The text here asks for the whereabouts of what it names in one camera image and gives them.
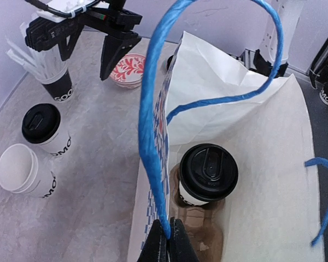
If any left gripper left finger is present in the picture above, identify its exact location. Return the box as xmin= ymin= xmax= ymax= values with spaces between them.
xmin=137 ymin=219 xmax=169 ymax=262

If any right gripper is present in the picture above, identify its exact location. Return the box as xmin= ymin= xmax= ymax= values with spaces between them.
xmin=58 ymin=1 xmax=142 ymax=81

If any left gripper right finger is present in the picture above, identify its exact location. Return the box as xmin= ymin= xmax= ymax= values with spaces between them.
xmin=168 ymin=217 xmax=199 ymax=262

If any brown cardboard cup carrier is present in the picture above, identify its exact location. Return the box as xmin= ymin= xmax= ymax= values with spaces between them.
xmin=169 ymin=164 xmax=225 ymax=261

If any white paper coffee cup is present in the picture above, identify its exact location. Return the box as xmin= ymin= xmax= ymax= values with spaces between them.
xmin=179 ymin=180 xmax=210 ymax=206
xmin=38 ymin=127 xmax=72 ymax=157

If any black coffee cup lid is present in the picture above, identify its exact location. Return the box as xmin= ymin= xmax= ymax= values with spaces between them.
xmin=179 ymin=144 xmax=238 ymax=203
xmin=21 ymin=103 xmax=61 ymax=144

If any blue checkered paper bag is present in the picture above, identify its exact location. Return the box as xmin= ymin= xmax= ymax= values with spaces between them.
xmin=127 ymin=1 xmax=328 ymax=261

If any red floral bowl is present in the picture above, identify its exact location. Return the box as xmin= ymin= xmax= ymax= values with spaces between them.
xmin=110 ymin=53 xmax=145 ymax=89

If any bundle of wrapped white straws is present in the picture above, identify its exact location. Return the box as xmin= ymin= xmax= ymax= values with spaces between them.
xmin=6 ymin=37 xmax=67 ymax=81

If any black cup holding straws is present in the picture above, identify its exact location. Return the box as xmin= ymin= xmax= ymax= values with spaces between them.
xmin=36 ymin=65 xmax=74 ymax=103

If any stack of black lids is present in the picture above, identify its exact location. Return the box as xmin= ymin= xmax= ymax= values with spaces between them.
xmin=166 ymin=55 xmax=173 ymax=70

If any stack of white paper cups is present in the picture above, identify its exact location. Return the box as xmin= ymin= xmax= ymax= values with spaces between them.
xmin=0 ymin=144 xmax=57 ymax=198

